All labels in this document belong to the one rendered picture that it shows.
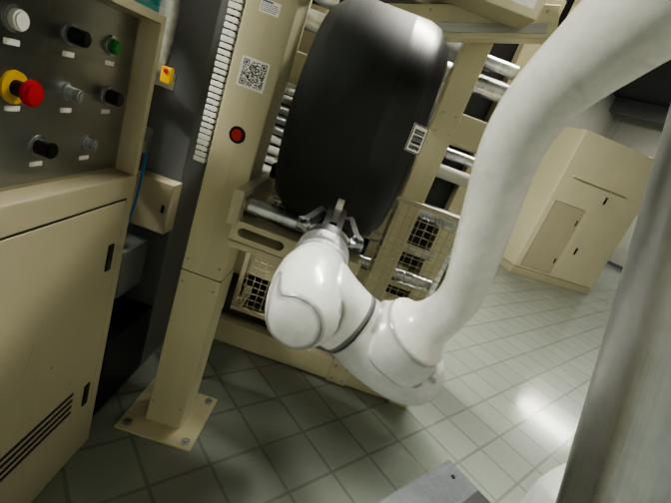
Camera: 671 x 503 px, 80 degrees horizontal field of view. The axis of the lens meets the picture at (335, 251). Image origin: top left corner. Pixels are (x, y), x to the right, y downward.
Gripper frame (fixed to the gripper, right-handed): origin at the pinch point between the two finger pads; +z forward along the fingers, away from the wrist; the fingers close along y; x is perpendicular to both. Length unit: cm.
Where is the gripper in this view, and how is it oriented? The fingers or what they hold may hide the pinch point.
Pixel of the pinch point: (337, 210)
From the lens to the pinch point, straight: 85.3
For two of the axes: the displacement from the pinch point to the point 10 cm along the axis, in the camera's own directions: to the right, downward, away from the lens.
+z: 1.3, -4.3, 8.9
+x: -3.2, 8.3, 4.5
